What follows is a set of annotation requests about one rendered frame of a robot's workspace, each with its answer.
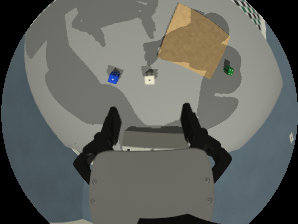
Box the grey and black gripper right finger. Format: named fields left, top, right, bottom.
left=180, top=103, right=232, bottom=184

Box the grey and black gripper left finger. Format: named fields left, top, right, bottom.
left=73, top=107, right=122, bottom=185

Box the tan square mat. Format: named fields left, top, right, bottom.
left=157, top=3, right=230, bottom=79

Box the green die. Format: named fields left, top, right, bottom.
left=224, top=65, right=234, bottom=76

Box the white die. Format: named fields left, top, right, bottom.
left=144, top=72, right=155, bottom=84

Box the blue die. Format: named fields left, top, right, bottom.
left=108, top=71, right=120, bottom=84

